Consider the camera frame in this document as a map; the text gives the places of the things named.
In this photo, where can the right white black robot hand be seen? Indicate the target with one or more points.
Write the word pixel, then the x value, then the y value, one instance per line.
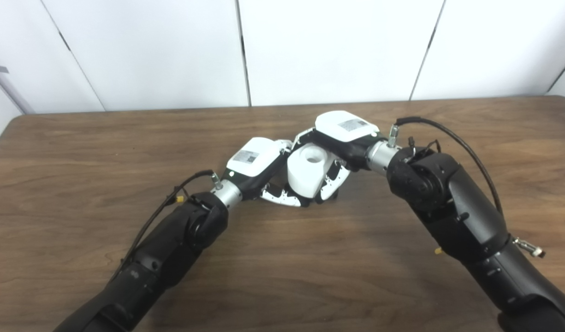
pixel 344 131

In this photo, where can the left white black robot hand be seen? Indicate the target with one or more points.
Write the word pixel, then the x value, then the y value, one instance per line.
pixel 252 159

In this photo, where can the round white plastic piece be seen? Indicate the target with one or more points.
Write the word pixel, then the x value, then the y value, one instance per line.
pixel 303 177

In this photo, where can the black plastic holder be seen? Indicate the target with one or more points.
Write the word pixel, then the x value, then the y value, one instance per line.
pixel 315 201

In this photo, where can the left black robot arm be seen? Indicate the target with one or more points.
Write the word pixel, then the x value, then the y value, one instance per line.
pixel 162 258

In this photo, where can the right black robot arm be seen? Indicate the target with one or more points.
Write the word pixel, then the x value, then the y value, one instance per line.
pixel 466 207

